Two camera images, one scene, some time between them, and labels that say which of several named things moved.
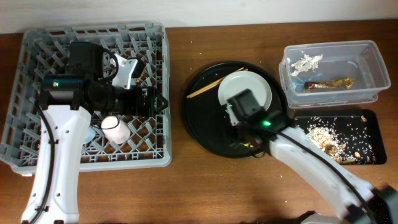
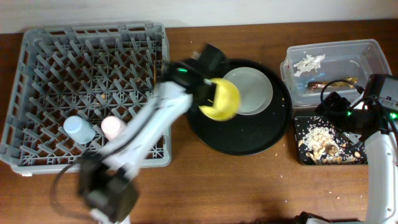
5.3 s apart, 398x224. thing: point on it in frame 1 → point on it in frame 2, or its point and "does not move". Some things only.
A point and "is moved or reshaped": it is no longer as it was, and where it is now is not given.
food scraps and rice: (348, 143) does not move
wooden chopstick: (209, 85) is moved or reshaped
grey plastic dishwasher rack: (46, 50) does not move
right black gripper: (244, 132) → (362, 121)
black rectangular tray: (350, 136) does not move
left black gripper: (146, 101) → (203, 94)
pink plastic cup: (115, 129) does not move
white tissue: (306, 63) does not move
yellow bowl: (247, 144) → (226, 101)
